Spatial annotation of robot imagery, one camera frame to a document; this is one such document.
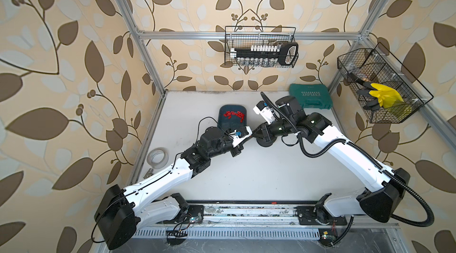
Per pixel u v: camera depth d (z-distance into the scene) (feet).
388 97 2.24
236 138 1.96
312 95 3.67
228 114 3.55
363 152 1.43
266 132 1.99
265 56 2.77
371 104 2.11
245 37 2.99
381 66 2.53
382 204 1.34
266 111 2.10
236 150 2.07
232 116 3.55
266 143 3.14
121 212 1.28
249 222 2.42
